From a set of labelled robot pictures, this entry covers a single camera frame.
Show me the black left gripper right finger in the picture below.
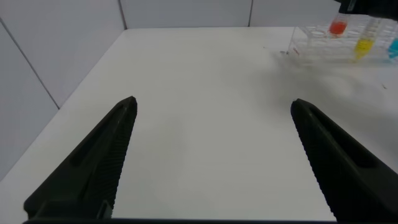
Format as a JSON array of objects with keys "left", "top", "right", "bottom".
[{"left": 290, "top": 98, "right": 398, "bottom": 223}]

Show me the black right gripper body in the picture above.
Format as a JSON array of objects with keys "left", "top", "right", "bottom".
[{"left": 334, "top": 0, "right": 398, "bottom": 21}]

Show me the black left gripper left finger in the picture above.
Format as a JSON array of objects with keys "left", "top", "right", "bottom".
[{"left": 23, "top": 95, "right": 138, "bottom": 220}]

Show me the yellow pigment test tube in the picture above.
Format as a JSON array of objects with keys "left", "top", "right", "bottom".
[{"left": 353, "top": 17, "right": 382, "bottom": 60}]

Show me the red pigment test tube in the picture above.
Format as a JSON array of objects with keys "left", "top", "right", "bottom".
[{"left": 328, "top": 12, "right": 351, "bottom": 37}]

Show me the blue pigment test tube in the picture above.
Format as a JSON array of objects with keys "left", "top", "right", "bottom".
[{"left": 387, "top": 37, "right": 398, "bottom": 60}]

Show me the clear plastic test tube rack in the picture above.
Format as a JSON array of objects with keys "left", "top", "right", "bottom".
[{"left": 287, "top": 15, "right": 398, "bottom": 68}]

